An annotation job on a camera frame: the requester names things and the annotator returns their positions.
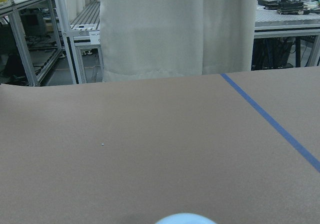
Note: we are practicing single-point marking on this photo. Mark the aluminium frame rack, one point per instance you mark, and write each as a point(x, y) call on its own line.
point(36, 34)

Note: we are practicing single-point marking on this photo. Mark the metal workbench table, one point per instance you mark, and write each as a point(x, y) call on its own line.
point(285, 40)

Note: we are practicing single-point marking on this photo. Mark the light blue call bell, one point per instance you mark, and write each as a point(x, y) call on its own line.
point(185, 218)

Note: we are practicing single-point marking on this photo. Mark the beige curtain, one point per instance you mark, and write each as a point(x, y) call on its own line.
point(143, 39)

